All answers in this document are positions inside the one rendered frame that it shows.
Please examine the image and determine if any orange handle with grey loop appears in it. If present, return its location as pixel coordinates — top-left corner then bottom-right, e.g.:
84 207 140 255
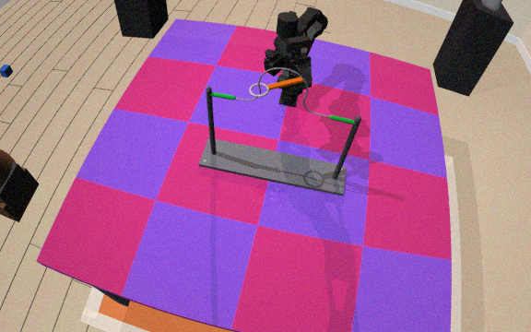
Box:
249 77 304 98

